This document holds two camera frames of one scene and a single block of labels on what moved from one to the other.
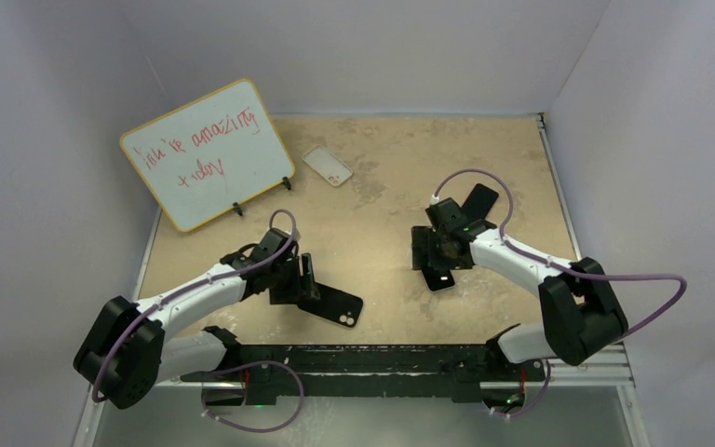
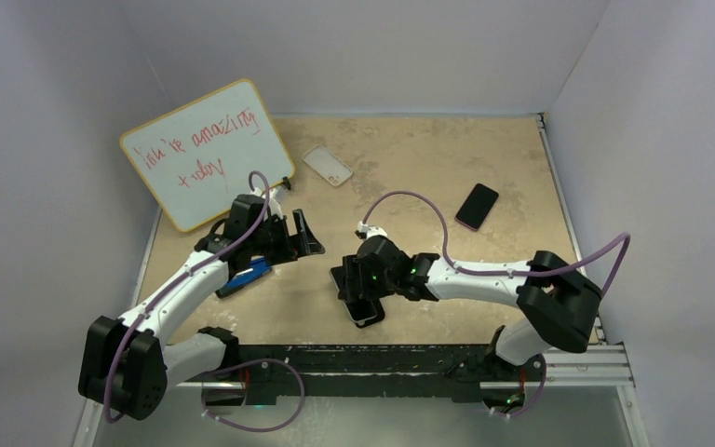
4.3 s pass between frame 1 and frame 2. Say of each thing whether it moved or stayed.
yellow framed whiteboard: stayed
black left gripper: moved
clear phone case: stayed
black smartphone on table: stayed
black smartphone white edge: moved
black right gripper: moved
